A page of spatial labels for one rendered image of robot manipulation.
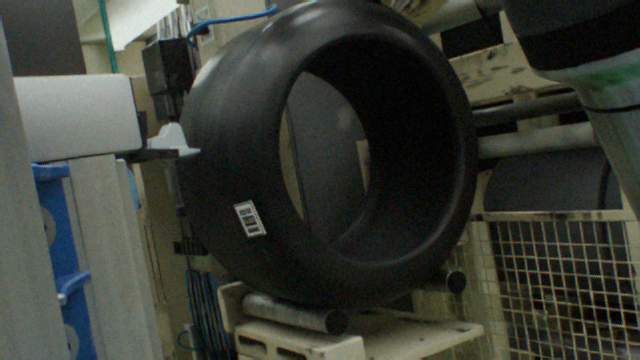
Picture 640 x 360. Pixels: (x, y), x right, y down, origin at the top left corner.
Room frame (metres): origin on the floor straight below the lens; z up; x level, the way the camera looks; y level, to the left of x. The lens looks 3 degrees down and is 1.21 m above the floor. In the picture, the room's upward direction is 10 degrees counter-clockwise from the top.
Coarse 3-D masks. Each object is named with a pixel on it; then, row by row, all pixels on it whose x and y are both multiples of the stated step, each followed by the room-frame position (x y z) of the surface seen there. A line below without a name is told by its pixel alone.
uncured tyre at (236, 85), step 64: (320, 0) 1.31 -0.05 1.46; (256, 64) 1.21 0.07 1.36; (320, 64) 1.57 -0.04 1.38; (384, 64) 1.57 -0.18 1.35; (448, 64) 1.40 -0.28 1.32; (192, 128) 1.28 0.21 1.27; (256, 128) 1.17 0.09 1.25; (384, 128) 1.64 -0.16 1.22; (448, 128) 1.52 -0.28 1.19; (192, 192) 1.29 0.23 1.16; (256, 192) 1.17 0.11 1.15; (384, 192) 1.63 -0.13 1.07; (448, 192) 1.51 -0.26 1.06; (256, 256) 1.20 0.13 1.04; (320, 256) 1.21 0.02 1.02; (384, 256) 1.55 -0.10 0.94; (448, 256) 1.40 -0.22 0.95
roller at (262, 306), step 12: (252, 300) 1.47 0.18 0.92; (264, 300) 1.43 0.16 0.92; (276, 300) 1.40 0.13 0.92; (288, 300) 1.37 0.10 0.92; (252, 312) 1.46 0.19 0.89; (264, 312) 1.41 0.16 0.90; (276, 312) 1.37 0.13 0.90; (288, 312) 1.33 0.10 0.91; (300, 312) 1.30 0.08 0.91; (312, 312) 1.26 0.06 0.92; (324, 312) 1.24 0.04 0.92; (336, 312) 1.22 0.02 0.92; (300, 324) 1.30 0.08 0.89; (312, 324) 1.26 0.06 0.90; (324, 324) 1.22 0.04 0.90; (336, 324) 1.22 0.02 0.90
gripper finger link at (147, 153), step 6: (144, 150) 1.16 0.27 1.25; (150, 150) 1.15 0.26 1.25; (156, 150) 1.16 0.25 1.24; (162, 150) 1.17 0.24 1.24; (168, 150) 1.18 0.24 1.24; (174, 150) 1.19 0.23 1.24; (132, 156) 1.16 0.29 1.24; (138, 156) 1.15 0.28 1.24; (144, 156) 1.15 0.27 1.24; (150, 156) 1.15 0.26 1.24; (156, 156) 1.16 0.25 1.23; (162, 156) 1.16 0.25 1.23; (168, 156) 1.17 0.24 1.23; (174, 156) 1.18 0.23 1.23
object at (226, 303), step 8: (224, 288) 1.49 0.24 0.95; (232, 288) 1.50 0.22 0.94; (240, 288) 1.51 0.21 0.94; (248, 288) 1.52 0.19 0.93; (224, 296) 1.49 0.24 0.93; (232, 296) 1.49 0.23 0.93; (240, 296) 1.50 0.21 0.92; (272, 296) 1.55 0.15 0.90; (224, 304) 1.49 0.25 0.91; (232, 304) 1.50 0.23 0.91; (240, 304) 1.50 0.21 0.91; (224, 312) 1.49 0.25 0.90; (232, 312) 1.50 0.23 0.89; (240, 312) 1.50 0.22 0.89; (224, 320) 1.50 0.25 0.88; (232, 320) 1.49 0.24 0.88; (240, 320) 1.50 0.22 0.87; (248, 320) 1.51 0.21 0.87; (232, 328) 1.49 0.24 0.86
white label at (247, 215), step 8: (240, 208) 1.17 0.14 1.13; (248, 208) 1.16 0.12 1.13; (240, 216) 1.18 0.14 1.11; (248, 216) 1.17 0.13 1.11; (256, 216) 1.16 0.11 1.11; (248, 224) 1.17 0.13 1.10; (256, 224) 1.16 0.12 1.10; (248, 232) 1.18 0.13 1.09; (256, 232) 1.17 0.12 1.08; (264, 232) 1.16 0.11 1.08
